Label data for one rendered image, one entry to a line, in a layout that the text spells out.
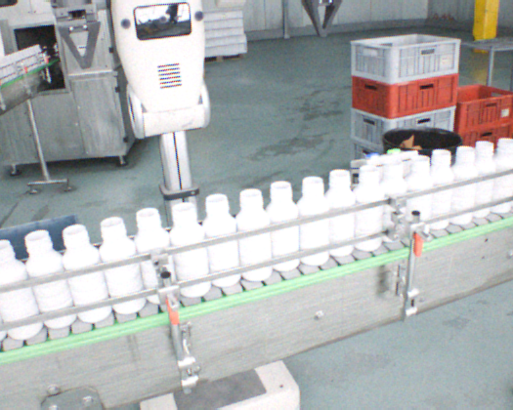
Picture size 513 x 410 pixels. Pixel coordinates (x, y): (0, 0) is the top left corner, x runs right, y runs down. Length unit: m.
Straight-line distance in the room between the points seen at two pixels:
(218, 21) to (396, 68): 7.47
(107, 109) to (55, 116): 0.49
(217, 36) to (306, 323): 9.50
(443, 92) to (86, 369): 2.94
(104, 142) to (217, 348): 3.76
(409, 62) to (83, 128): 2.83
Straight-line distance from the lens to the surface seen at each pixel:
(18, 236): 1.44
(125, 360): 0.89
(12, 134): 4.82
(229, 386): 1.74
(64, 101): 4.56
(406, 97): 3.19
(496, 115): 3.95
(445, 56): 3.37
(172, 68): 1.35
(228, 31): 10.35
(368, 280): 0.99
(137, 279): 0.84
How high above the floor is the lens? 1.50
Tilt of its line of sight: 25 degrees down
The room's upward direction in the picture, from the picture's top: 4 degrees counter-clockwise
